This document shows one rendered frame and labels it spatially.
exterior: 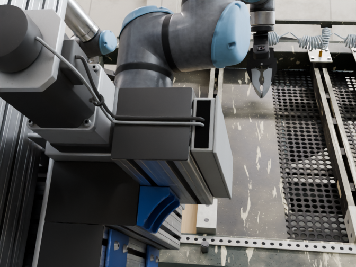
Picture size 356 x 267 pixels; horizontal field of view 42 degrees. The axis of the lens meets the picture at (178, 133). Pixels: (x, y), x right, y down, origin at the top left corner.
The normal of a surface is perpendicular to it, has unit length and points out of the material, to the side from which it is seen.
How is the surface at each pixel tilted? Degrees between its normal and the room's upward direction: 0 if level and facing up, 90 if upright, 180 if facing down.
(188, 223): 57
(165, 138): 90
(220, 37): 124
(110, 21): 90
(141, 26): 84
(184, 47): 133
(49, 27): 90
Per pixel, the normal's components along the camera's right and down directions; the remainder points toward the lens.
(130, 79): -0.25, -0.59
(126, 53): -0.55, -0.30
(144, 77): 0.18, -0.58
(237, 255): -0.03, -0.79
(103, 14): -0.17, -0.33
